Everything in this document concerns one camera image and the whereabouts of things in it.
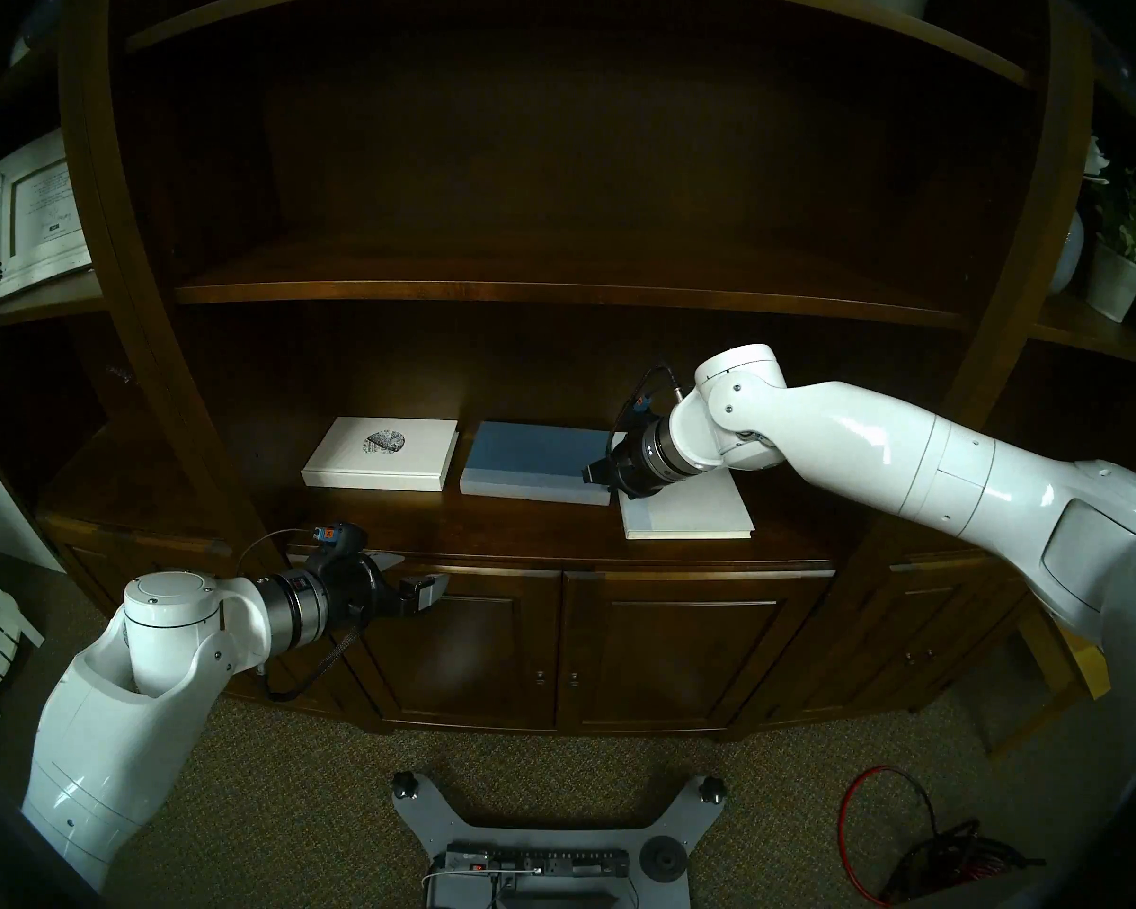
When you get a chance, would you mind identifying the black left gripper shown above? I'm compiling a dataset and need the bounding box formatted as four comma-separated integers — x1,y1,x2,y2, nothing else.
312,538,452,638

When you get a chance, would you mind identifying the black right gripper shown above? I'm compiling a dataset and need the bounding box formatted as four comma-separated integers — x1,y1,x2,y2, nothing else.
582,422,669,500

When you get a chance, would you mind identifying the cream book with grey spine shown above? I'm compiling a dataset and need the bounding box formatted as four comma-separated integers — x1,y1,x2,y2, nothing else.
615,434,755,542

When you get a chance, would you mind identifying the blue book with grey spine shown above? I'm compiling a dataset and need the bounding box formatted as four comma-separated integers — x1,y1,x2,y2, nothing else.
460,420,618,507

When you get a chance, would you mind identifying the white book with round emblem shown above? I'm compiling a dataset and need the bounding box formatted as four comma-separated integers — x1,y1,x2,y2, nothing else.
301,417,460,492

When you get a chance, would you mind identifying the black electronics module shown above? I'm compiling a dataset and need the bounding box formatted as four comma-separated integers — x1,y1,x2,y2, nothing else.
433,846,631,891

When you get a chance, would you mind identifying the black round rubber pad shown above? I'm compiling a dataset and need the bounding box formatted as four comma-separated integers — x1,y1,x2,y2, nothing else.
642,839,693,888

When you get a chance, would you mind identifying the small light wooden table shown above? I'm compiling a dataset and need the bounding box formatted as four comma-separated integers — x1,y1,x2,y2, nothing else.
956,614,1115,761

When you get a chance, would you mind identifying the white round vase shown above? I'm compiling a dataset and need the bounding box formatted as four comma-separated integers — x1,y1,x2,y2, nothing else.
1046,211,1088,295

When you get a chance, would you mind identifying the white framed certificate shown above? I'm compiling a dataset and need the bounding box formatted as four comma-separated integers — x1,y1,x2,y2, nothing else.
0,129,93,302

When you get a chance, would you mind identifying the green plant in white pot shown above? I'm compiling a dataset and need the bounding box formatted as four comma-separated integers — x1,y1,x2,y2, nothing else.
1084,169,1136,324

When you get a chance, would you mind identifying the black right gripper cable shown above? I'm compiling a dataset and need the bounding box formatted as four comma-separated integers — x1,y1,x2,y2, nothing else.
618,365,685,435

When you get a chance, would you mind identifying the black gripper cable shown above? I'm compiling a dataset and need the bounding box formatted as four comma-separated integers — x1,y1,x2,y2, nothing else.
618,365,685,435
241,524,367,702

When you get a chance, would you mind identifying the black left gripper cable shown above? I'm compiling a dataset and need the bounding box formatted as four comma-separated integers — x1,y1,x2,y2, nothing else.
241,524,367,702

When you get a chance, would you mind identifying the grey metal robot base plate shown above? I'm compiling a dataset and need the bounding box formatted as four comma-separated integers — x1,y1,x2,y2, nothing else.
392,773,729,909

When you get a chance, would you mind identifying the red cable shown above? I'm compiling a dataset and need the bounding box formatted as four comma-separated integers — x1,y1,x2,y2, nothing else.
838,765,940,909

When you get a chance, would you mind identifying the black floor cable bundle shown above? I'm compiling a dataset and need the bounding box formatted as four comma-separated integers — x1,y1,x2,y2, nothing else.
876,817,1044,909

